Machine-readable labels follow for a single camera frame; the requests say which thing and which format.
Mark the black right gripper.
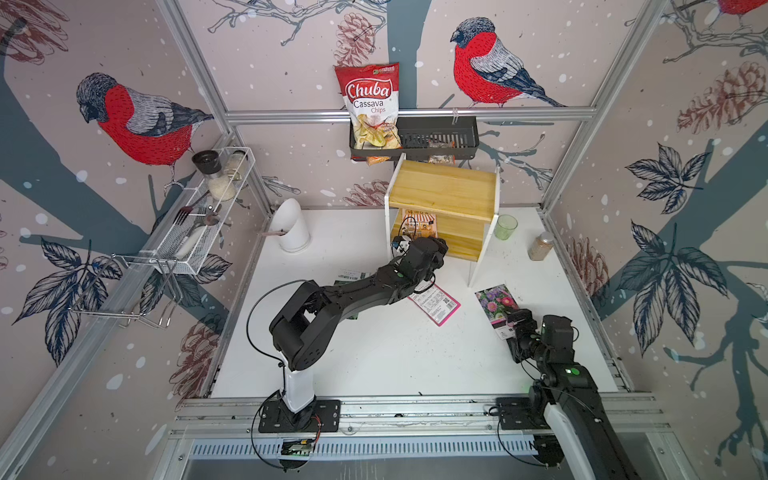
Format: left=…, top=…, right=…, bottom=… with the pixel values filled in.
left=501, top=306, right=551, bottom=366

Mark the orange shop seed bag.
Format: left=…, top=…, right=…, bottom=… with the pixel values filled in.
left=399, top=209, right=438, bottom=240

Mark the pink flower seed bag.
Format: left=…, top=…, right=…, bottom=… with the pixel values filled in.
left=408, top=285, right=461, bottom=327

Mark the purple flower seed bag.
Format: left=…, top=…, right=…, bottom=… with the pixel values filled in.
left=475, top=284, right=519, bottom=340

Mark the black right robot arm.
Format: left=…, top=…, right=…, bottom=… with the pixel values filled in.
left=507, top=309, right=639, bottom=479

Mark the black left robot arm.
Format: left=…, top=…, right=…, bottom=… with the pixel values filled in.
left=269, top=237, right=448, bottom=414

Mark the wooden two-tier shelf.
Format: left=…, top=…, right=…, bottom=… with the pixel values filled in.
left=384, top=154, right=501, bottom=287

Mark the red Chuba chips bag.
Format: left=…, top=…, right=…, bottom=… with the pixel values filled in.
left=335, top=63, right=402, bottom=150

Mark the green glass cup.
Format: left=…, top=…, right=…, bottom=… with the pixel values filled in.
left=494, top=214, right=518, bottom=241

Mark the brown spice jar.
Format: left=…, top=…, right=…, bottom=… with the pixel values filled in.
left=528, top=231, right=555, bottom=261

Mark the snack packet in basket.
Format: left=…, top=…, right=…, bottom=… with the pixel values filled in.
left=427, top=139, right=456, bottom=165

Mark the white utensil holder cup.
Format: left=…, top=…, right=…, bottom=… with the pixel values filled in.
left=269, top=198, right=311, bottom=253

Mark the black lid shaker jar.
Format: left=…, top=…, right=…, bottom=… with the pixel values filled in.
left=192, top=150, right=236, bottom=202

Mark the metal spoon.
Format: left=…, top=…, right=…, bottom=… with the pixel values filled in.
left=184, top=205, right=221, bottom=240

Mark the metal fork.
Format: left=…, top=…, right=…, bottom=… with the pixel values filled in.
left=173, top=191, right=210, bottom=226

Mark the black wall basket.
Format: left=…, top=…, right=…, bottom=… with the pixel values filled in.
left=349, top=116, right=479, bottom=163

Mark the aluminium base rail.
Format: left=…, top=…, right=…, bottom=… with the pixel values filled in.
left=173, top=392, right=661, bottom=463

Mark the white wire wall rack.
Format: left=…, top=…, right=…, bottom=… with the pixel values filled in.
left=113, top=146, right=254, bottom=275

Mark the chrome wire hook rack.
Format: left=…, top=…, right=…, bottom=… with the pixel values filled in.
left=66, top=252, right=184, bottom=329

